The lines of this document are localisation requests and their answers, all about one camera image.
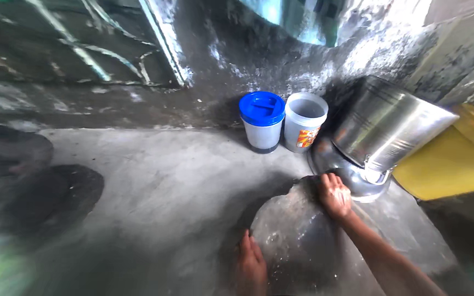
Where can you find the person's left hand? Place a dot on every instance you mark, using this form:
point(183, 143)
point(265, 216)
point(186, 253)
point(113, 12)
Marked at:
point(252, 269)

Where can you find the person's right hand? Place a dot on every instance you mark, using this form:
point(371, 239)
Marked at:
point(336, 199)

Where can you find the person's right fingers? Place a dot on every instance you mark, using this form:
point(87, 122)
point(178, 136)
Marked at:
point(329, 181)

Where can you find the person's left fingers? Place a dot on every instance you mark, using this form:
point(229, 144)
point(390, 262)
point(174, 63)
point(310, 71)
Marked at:
point(245, 245)

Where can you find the round steel basin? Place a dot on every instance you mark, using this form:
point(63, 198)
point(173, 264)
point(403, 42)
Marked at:
point(356, 183)

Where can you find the white bucket with orange label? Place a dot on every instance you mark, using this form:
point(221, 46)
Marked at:
point(294, 131)

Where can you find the tall steel pot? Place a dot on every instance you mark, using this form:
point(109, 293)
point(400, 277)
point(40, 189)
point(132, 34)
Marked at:
point(381, 119)

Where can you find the container with blue lid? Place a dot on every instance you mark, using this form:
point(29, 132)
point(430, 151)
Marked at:
point(263, 133)

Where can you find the yellow plastic container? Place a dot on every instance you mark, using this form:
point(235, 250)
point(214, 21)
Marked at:
point(447, 164)

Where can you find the dark flat rounded object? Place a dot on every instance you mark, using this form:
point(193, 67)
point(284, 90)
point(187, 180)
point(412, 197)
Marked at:
point(68, 193)

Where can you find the dark grey rounded object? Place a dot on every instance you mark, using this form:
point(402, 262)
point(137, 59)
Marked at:
point(25, 144)

